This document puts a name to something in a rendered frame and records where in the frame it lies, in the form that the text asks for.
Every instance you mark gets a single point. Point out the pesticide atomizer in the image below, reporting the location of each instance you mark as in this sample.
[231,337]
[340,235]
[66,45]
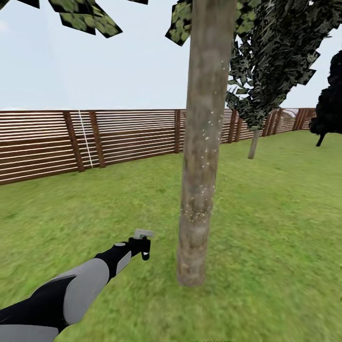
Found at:
[145,256]

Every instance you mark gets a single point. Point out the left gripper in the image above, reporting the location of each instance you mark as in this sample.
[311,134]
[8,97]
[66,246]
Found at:
[143,245]

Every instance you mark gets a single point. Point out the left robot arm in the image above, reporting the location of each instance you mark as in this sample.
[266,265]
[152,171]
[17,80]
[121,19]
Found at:
[67,297]

